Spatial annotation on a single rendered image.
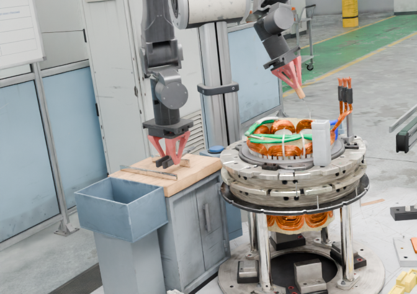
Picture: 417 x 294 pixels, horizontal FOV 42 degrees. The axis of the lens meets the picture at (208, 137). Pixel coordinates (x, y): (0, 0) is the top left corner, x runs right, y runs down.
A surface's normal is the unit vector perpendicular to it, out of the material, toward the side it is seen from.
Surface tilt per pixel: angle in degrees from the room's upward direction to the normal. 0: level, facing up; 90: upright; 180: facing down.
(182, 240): 90
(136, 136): 90
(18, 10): 90
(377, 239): 0
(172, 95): 93
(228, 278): 0
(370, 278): 0
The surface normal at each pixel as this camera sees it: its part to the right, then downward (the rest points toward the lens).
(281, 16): 0.35, -0.07
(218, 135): 0.29, 0.23
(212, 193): 0.79, 0.09
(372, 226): -0.11, -0.96
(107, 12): -0.59, 0.29
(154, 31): 0.32, 0.47
